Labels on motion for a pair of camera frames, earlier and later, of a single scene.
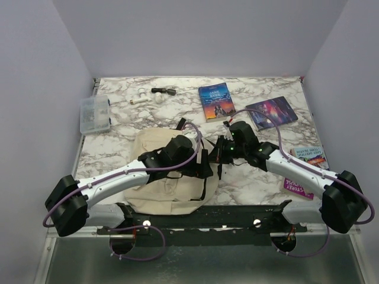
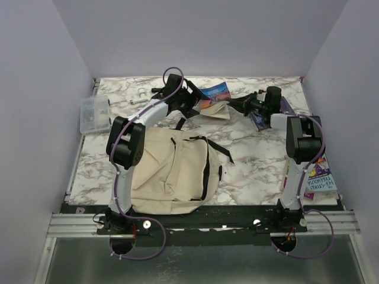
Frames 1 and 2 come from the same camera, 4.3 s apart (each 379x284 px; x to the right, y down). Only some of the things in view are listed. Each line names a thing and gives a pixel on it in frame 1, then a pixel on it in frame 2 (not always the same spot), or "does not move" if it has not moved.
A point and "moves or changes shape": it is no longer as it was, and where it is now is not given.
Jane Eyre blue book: [217, 102] moves or changes shape
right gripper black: [217, 154] → [243, 104]
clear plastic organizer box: [94, 113] does not move
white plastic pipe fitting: [143, 97] does not move
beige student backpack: [169, 194] does not move
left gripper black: [203, 170] → [195, 96]
